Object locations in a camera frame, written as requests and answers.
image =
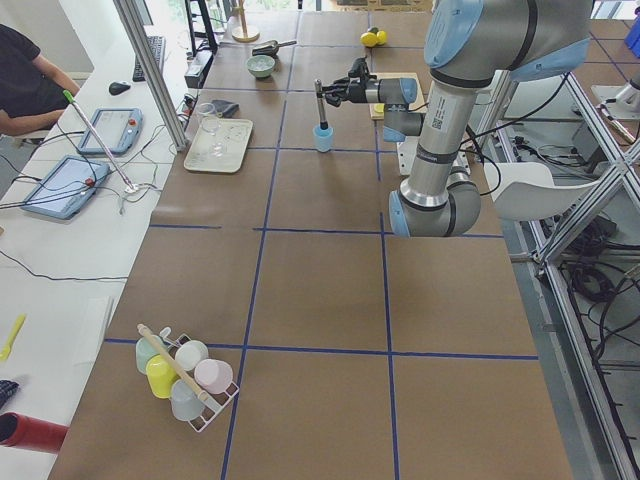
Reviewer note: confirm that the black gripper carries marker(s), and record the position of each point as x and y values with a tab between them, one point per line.
356	92

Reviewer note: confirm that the steel stirring rod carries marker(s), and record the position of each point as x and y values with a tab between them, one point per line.
323	122

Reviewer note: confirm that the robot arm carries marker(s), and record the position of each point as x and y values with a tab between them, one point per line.
466	43

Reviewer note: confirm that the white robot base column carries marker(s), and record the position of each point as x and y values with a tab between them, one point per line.
488	102

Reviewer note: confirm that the blue cup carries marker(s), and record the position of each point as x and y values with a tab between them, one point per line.
323	138

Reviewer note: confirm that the white cup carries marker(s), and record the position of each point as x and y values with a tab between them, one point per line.
190	354

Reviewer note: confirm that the pink cup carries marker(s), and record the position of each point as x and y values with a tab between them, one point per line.
213	375

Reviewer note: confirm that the mint green cup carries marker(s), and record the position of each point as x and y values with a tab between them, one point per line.
144	352

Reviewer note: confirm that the yellow cup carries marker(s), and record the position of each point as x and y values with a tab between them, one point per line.
161	376

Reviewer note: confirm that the pale grey cup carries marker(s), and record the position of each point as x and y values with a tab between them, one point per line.
184	403

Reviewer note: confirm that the whole yellow lemons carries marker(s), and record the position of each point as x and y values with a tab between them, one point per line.
373	37

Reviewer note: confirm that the metal ice scoop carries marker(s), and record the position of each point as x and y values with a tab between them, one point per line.
271	48

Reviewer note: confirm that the green bowl of ice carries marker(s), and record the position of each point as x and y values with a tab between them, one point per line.
260	66

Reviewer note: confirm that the wooden stand with base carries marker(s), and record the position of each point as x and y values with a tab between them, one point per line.
243	32

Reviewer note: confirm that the dark grey cloth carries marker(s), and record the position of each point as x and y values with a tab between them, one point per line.
225	109

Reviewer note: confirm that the cream bear tray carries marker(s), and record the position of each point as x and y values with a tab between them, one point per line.
234	134

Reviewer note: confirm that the clear glass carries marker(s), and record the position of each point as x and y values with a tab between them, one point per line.
210	123

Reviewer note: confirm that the far teach pendant tablet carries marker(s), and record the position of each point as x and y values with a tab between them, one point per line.
118	128

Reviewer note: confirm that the teach pendant tablet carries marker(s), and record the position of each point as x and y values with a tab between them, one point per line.
66	188
118	128

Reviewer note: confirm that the computer mouse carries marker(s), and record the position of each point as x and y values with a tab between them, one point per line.
118	87

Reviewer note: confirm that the microphone stick stand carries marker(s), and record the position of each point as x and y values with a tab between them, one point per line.
131	188

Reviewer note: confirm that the near teach pendant tablet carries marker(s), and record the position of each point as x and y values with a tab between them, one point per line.
66	188

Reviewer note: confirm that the seated person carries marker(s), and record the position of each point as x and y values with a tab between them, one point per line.
32	87

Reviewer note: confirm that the red cylinder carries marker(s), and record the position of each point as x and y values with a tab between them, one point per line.
24	432

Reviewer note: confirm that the aluminium frame post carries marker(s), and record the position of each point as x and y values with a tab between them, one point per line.
135	31

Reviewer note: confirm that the wooden rack handle rod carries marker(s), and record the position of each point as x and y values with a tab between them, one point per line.
201	394

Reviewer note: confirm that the white wire cup rack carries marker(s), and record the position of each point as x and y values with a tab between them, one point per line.
218	402

